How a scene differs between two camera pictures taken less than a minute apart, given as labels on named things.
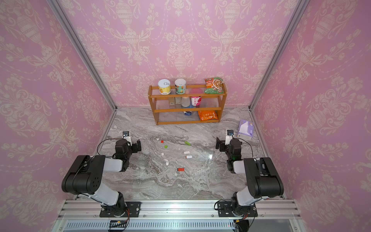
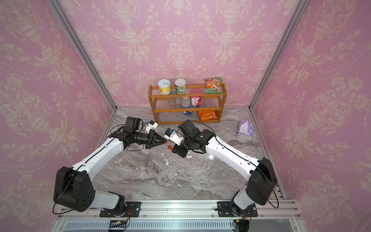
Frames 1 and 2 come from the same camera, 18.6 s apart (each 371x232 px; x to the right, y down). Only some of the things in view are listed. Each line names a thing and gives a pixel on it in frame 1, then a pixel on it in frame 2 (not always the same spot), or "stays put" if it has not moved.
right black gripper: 222,148 to 178,149
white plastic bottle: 185,101 stays put
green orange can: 180,85 stays put
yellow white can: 164,87 stays put
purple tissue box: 246,130 stays put
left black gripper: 134,146 to 153,136
